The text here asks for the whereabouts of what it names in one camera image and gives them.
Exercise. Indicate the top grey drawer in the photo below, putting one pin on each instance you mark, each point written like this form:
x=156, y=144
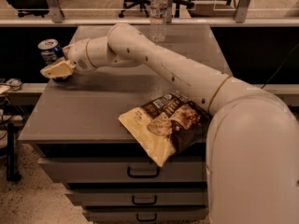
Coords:
x=122, y=170

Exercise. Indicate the middle grey drawer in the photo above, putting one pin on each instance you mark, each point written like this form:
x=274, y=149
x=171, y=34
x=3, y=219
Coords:
x=137, y=197

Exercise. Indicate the blue pepsi can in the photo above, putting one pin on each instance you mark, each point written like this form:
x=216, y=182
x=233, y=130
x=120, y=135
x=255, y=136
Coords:
x=52, y=52

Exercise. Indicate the small grey object on ledge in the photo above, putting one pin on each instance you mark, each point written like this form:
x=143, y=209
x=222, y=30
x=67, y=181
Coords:
x=14, y=84

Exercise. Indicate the sea salt chips bag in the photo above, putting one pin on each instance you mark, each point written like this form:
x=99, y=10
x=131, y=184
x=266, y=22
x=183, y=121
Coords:
x=167, y=125

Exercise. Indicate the grey drawer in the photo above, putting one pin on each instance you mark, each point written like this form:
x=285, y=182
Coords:
x=137, y=197
x=145, y=214
x=122, y=170

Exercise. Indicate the black metal stand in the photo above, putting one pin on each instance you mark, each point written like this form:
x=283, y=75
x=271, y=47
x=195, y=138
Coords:
x=12, y=174

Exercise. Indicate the grey drawer cabinet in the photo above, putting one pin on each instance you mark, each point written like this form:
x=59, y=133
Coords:
x=81, y=132

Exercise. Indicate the bottom grey drawer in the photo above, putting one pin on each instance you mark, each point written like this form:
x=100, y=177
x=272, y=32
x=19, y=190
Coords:
x=145, y=214

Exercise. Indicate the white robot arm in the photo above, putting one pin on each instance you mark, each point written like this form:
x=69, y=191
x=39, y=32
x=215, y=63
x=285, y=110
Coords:
x=252, y=143

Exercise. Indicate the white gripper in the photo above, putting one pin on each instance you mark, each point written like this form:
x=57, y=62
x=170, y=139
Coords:
x=78, y=56

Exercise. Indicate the clear plastic water bottle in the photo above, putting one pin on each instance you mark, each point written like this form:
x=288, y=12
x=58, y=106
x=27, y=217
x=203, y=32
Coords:
x=158, y=17

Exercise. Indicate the black office chair centre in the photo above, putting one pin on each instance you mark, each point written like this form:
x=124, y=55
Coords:
x=142, y=4

